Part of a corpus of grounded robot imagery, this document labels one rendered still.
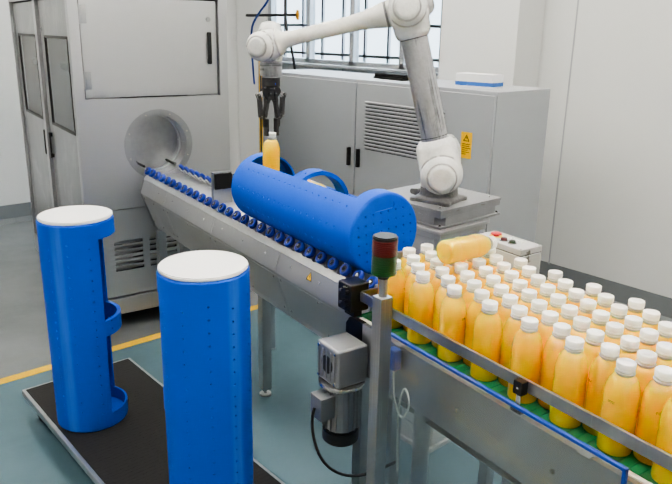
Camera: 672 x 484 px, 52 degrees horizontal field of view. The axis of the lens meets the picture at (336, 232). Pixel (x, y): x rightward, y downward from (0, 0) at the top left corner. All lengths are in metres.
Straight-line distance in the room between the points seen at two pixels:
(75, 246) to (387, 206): 1.19
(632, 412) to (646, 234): 3.33
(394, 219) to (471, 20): 2.97
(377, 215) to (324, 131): 2.53
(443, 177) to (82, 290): 1.43
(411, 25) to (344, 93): 2.08
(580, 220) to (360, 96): 1.77
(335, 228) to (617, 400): 1.10
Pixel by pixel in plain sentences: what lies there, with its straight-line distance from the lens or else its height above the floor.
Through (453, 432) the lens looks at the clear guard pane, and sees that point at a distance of 1.80.
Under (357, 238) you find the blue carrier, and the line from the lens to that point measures 2.21.
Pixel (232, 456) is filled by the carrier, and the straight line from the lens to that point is 2.34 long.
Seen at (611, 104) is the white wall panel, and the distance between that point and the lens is 4.84.
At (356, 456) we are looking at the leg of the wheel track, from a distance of 2.58.
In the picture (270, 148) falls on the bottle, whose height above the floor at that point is 1.27.
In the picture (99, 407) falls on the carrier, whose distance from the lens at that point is 3.02.
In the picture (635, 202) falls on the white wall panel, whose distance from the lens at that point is 4.82.
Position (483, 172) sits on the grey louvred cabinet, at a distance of 3.82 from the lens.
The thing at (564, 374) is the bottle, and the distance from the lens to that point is 1.60.
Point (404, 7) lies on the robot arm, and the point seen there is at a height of 1.82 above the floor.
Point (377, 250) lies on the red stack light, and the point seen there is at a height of 1.23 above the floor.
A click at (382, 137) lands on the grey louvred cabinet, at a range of 4.31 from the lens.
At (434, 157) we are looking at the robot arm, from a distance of 2.55.
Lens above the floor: 1.74
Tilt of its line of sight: 16 degrees down
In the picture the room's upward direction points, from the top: 1 degrees clockwise
